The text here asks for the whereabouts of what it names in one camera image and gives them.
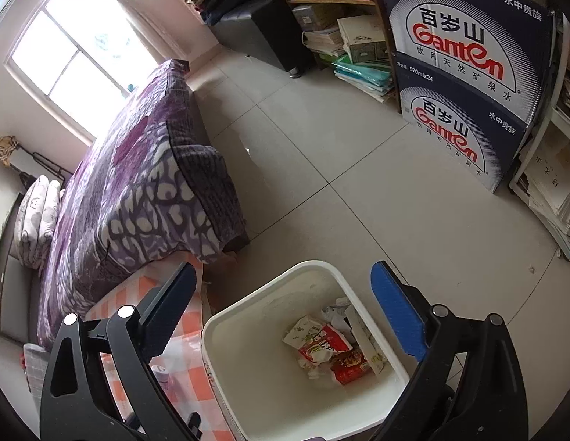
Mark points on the purple patterned blanket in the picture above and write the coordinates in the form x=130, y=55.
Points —
x=128, y=170

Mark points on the long white box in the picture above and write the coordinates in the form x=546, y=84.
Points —
x=365, y=344

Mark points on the white patterned pillow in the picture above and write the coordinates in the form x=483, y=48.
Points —
x=27, y=220
x=49, y=211

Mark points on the dark bed frame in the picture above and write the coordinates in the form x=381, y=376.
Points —
x=9, y=285

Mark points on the blue printed carton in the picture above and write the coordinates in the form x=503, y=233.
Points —
x=450, y=32
x=450, y=138

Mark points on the grey plaid cushion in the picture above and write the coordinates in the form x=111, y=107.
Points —
x=34, y=367

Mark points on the small white bottle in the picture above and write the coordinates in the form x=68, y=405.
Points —
x=161, y=374

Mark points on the plaid handbag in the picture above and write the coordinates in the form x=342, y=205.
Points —
x=4, y=151

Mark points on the window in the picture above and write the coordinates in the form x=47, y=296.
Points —
x=69, y=55

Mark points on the red white packet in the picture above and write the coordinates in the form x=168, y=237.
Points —
x=324, y=344

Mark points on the orange white checkered tablecloth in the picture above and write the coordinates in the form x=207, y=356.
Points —
x=188, y=376

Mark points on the stack of papers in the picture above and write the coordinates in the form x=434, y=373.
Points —
x=556, y=193

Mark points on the black metal rack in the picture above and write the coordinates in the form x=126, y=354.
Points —
x=46, y=165

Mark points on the stack of teal books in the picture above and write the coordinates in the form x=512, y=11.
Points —
x=363, y=78

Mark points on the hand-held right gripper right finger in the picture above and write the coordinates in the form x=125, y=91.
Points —
x=395, y=312

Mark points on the white plastic bin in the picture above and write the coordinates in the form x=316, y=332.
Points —
x=257, y=353

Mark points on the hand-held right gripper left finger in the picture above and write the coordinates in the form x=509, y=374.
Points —
x=170, y=312

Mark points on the wooden bookshelf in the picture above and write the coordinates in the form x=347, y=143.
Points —
x=330, y=1

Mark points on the white paper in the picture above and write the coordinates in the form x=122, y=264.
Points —
x=335, y=314

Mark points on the black cabinet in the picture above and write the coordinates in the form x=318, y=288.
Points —
x=266, y=32

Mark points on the white curtain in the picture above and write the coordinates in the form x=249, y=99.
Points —
x=128, y=0

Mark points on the stack of pale books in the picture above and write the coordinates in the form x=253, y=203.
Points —
x=363, y=36

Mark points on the white shelf unit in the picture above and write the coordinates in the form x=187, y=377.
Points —
x=558, y=121

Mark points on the green white packet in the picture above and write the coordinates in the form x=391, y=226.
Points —
x=301, y=330

